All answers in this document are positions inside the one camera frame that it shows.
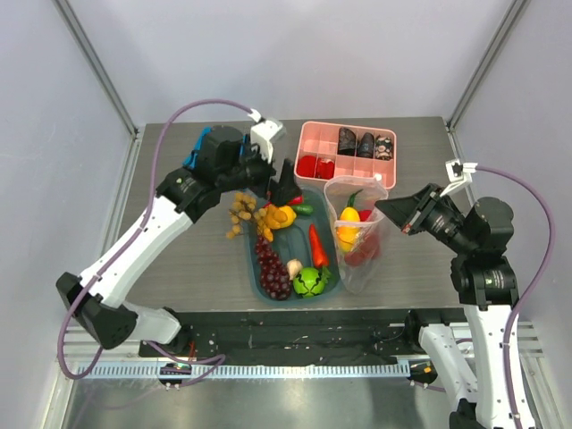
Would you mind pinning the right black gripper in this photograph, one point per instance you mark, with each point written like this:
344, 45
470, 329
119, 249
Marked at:
420, 214

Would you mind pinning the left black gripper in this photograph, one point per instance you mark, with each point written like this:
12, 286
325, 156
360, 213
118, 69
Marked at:
286, 189

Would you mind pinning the toy green onion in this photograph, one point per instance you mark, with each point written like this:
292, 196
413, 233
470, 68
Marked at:
352, 199

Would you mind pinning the red toy lobster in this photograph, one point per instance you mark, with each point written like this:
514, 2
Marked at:
368, 249

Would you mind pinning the yellow toy mango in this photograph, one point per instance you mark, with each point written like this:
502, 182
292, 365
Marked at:
347, 234

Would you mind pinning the orange toy carrot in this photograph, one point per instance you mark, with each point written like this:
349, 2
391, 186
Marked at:
319, 256

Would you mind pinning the clear zip top bag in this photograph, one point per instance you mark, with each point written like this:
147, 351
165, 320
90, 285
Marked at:
336, 193

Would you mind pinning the green toy melon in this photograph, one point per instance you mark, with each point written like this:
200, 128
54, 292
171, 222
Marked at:
309, 282

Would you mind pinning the red toy apple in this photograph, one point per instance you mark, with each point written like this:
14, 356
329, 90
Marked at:
364, 215

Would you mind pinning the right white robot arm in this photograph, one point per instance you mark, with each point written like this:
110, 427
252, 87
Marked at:
491, 392

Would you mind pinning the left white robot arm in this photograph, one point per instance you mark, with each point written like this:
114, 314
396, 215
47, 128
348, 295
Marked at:
97, 296

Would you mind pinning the red toy chili pepper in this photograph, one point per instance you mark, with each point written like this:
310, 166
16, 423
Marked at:
296, 201

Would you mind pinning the green toy cucumber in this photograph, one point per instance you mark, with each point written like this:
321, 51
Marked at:
303, 209

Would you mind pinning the orange toy fruit cluster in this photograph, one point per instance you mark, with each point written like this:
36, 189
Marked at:
273, 218

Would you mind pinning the red rolled sock left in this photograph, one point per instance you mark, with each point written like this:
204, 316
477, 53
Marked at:
306, 166

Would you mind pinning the red rolled sock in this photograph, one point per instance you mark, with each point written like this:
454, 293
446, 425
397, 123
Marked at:
325, 168
306, 166

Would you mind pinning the brown longan bunch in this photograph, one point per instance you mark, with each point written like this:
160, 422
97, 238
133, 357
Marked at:
244, 212

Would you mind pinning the red rolled sock right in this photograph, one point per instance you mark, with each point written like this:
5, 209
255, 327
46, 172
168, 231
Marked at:
325, 168

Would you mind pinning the teal plastic basket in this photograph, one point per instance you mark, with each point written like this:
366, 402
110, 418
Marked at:
293, 242

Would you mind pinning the white toy garlic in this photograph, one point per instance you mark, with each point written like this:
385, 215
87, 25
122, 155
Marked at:
294, 266

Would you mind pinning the floral rolled sock right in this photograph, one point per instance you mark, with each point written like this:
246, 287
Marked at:
383, 148

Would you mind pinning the dark rolled sock left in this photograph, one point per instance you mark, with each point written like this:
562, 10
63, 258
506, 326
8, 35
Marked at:
347, 142

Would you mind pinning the dark rolled sock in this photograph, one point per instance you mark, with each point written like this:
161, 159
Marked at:
365, 147
347, 142

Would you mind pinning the purple grape bunch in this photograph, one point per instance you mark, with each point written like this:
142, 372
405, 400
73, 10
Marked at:
274, 276

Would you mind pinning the dark rolled sock middle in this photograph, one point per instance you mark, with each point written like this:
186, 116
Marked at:
365, 147

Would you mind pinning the blue folded cloth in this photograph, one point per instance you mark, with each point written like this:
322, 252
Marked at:
218, 147

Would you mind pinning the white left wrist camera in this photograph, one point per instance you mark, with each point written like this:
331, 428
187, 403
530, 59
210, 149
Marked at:
264, 133

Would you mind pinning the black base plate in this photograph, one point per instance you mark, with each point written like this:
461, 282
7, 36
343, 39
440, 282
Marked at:
304, 338

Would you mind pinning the white slotted cable duct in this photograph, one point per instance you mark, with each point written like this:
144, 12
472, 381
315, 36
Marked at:
166, 370

